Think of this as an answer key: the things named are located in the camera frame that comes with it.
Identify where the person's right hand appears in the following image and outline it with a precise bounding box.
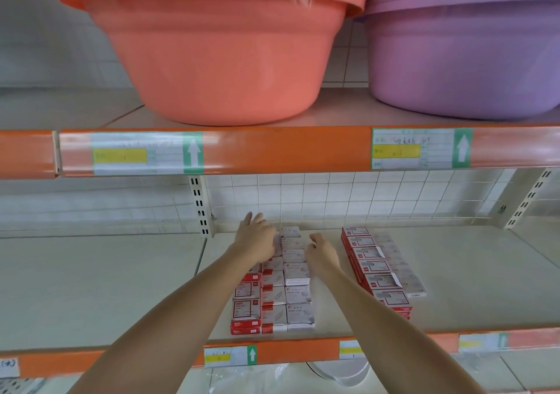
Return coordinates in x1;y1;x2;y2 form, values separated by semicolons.
303;232;344;283

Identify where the person's left hand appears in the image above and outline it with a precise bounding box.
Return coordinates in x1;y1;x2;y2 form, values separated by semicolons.
226;211;278;268

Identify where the white shelf with orange edges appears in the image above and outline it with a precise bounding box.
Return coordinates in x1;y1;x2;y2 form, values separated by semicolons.
0;87;560;394

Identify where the person's left forearm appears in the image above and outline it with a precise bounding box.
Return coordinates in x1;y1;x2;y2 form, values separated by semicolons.
70;253;257;394

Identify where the person's right forearm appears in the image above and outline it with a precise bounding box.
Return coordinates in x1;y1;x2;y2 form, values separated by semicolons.
317;267;487;394

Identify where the white perforated shelf upright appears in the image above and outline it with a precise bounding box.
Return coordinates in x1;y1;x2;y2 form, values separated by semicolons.
502;169;555;231
188;175;216;238

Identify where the small price label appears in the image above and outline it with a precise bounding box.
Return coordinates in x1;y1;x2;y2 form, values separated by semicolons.
203;344;260;370
338;339;368;361
457;332;511;354

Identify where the large label with green arrow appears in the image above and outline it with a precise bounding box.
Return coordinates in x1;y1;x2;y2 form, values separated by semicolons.
371;127;475;172
90;133;206;177

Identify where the clear plastic bag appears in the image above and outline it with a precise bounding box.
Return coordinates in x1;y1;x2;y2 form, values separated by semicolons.
210;365;265;394

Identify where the orange plastic basin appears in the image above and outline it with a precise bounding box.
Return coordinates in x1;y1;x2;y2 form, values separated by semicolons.
45;0;371;127

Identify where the purple plastic basin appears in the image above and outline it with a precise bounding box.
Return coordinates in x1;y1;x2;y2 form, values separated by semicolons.
365;0;560;122

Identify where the white handwritten label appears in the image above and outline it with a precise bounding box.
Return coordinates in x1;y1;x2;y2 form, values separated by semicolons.
0;357;21;379

